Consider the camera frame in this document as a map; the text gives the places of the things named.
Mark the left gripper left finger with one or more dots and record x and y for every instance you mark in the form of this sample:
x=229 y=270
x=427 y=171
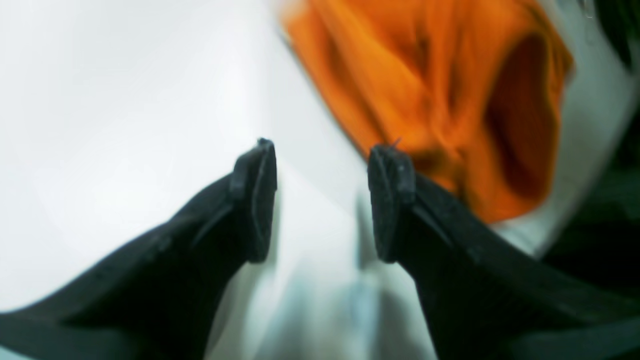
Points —
x=155 y=298

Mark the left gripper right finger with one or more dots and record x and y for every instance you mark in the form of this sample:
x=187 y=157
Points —
x=482 y=298

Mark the orange t-shirt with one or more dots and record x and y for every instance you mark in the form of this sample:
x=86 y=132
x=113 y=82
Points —
x=471 y=89

